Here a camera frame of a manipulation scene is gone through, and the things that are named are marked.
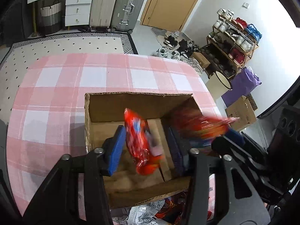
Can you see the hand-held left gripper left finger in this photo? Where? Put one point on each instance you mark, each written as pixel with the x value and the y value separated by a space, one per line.
pixel 117 150

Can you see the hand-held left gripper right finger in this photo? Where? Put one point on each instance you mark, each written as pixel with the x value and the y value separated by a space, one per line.
pixel 175 145

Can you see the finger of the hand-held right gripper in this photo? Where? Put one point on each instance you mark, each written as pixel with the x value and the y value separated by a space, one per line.
pixel 235 133

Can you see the red orange snack packet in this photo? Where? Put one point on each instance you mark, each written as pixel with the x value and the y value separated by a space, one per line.
pixel 199 126

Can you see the red cookie packet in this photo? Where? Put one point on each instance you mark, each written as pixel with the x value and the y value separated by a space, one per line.
pixel 171 206

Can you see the silver snack packet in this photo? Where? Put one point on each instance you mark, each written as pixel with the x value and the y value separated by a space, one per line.
pixel 143 213

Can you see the printed cardboard box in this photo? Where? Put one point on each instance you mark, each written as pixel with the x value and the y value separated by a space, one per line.
pixel 241 112

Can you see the purple bag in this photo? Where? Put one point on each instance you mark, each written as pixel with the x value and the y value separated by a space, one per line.
pixel 239 84

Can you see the cream trash bin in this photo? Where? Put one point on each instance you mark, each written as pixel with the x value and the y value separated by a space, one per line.
pixel 215 84

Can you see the black panel with round holes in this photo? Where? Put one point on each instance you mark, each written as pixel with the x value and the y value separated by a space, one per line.
pixel 288 114

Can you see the shoe rack with shoes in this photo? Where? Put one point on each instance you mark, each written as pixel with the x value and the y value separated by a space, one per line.
pixel 238 56

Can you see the pink checked tablecloth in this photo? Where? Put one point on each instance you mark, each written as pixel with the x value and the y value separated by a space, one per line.
pixel 58 98

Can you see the small brown cardboard box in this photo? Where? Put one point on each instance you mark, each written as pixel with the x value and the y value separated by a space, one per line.
pixel 200 59

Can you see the scattered shoes group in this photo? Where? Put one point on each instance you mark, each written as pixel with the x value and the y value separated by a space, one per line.
pixel 182 46

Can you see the grey doormat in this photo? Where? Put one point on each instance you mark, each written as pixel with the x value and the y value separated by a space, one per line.
pixel 159 34

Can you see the cream dotted rug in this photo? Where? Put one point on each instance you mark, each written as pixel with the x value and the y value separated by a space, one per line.
pixel 70 44

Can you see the wooden door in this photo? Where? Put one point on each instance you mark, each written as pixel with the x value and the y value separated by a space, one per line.
pixel 168 4

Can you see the silver suitcase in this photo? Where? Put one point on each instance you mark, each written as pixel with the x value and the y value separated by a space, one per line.
pixel 127 7

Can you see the beige suitcase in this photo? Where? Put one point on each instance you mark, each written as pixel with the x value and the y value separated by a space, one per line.
pixel 103 4

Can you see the white drawer desk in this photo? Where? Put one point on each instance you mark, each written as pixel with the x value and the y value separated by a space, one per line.
pixel 78 7

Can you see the grey white woven basket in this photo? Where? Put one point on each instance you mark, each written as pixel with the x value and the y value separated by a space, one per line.
pixel 49 16

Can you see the dark grey fridge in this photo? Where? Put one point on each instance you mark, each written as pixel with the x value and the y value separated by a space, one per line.
pixel 18 21

